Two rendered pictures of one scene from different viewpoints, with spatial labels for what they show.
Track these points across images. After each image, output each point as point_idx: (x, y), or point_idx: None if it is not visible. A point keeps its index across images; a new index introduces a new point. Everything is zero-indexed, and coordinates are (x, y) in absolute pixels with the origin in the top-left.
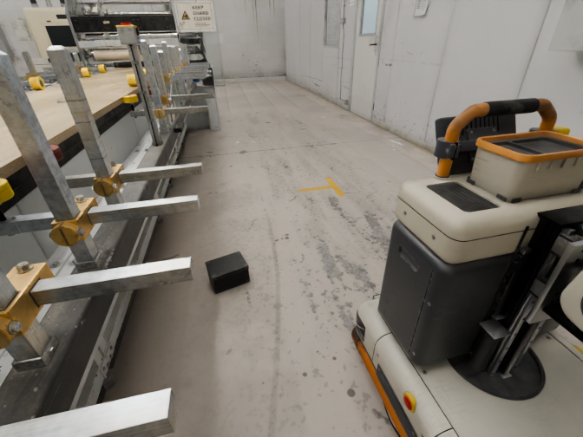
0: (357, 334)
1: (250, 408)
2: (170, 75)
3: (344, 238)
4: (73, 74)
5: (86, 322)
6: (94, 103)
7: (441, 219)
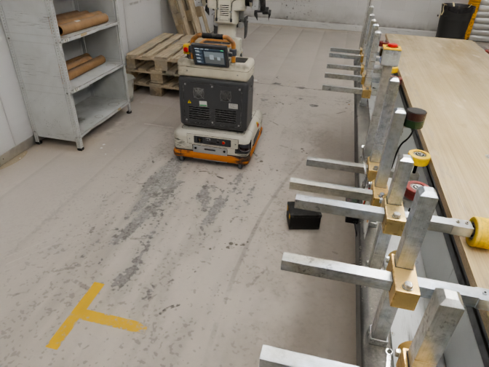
0: (248, 155)
1: (305, 170)
2: (383, 207)
3: (178, 223)
4: (372, 41)
5: (355, 87)
6: (445, 139)
7: (253, 62)
